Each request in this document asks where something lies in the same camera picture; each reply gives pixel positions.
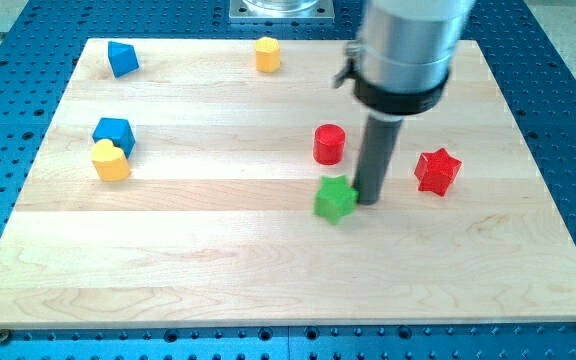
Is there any green star block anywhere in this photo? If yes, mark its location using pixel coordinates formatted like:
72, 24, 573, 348
313, 175, 358, 225

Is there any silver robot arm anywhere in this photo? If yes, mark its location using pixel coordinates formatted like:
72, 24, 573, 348
333, 0, 475, 116

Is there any red star block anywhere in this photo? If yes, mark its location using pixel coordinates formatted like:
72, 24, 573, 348
414, 148, 462, 196

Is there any blue cube block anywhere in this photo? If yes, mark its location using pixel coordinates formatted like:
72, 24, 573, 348
92, 118, 136, 158

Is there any red cylinder block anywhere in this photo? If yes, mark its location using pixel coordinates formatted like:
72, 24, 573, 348
313, 124, 346, 165

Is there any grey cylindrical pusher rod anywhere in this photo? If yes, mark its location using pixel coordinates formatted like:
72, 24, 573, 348
352, 114, 403, 205

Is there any wooden board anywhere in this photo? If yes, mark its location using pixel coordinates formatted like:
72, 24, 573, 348
0, 38, 576, 329

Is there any yellow hexagon block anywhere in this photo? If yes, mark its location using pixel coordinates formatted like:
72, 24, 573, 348
254, 37, 281, 73

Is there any yellow heart block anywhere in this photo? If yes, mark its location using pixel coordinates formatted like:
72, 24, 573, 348
90, 139, 131, 182

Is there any blue triangular prism block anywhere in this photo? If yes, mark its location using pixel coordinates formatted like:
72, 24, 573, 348
107, 41, 139, 78

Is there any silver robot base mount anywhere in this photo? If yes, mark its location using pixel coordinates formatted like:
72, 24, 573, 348
228, 0, 335, 24

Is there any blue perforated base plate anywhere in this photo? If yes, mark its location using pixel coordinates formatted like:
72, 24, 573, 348
0, 1, 576, 359

